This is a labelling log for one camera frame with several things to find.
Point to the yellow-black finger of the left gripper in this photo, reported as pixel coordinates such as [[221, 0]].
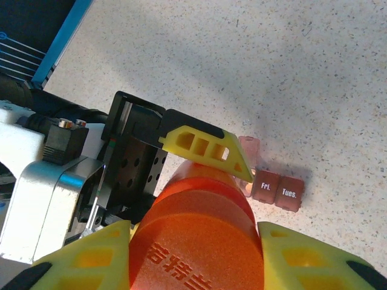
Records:
[[196, 125]]

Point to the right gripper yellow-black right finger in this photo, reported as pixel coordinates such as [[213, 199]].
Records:
[[272, 241]]

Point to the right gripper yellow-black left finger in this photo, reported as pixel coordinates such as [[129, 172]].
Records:
[[121, 256]]

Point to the dark red weekly pill organizer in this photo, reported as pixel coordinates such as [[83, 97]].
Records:
[[287, 193]]

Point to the orange pill bottle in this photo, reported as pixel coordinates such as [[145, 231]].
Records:
[[196, 229]]

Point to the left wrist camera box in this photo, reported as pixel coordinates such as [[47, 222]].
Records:
[[45, 196]]

